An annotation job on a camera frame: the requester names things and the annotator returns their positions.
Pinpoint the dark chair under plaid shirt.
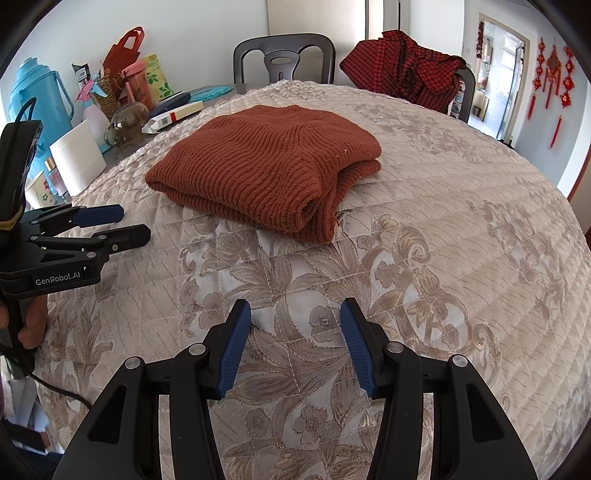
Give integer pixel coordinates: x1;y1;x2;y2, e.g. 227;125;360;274
450;67;476;124

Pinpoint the dark blue case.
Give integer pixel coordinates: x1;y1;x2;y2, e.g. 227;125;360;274
148;92;191;119

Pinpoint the white box with red band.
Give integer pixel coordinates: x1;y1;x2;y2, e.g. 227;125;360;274
141;102;206;135

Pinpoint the white spray bottle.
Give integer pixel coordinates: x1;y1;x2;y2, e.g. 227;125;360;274
71;62;112;149

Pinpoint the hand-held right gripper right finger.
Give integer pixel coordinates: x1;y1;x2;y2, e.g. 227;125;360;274
339;298;539;480

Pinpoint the dark grey plastic chair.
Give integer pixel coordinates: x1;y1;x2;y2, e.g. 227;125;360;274
233;34;335;85

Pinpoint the small clear bottle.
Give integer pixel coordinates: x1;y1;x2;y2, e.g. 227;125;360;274
44;157;73;205

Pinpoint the clear glass jar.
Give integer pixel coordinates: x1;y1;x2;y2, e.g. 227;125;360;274
104;102;150;147

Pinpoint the green floral paper bag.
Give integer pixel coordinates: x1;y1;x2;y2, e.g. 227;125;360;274
139;54;174;105

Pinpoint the wicker basket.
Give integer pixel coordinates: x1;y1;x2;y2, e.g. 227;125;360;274
95;76;123;119

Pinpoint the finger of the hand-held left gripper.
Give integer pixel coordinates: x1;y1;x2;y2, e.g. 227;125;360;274
23;205;124;237
30;224;151;260

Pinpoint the pink drink bottle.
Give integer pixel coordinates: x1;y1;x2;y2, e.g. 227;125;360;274
122;62;156;112

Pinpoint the person's left hand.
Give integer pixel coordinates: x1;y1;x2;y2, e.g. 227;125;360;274
0;295;49;350

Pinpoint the teal mat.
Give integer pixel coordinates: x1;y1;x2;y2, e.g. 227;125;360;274
182;84;234;103

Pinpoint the white floral cup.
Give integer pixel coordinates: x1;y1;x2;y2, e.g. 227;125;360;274
25;173;64;211

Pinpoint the red plaid shirt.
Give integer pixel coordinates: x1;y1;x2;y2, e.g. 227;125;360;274
340;30;467;114

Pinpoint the light blue thermos jug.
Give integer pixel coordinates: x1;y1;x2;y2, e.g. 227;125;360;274
7;58;75;160

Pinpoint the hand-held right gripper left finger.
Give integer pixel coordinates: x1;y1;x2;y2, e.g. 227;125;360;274
61;299;252;480

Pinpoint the white paper box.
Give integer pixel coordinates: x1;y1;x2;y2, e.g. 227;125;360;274
49;119;106;195

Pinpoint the tall white cabinet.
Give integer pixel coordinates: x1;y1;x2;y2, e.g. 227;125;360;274
267;0;370;86

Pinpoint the red tote bag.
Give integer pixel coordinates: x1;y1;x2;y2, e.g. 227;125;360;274
102;27;145;75

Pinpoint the rust orange knit sweater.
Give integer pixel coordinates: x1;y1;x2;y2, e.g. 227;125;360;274
145;104;382;243

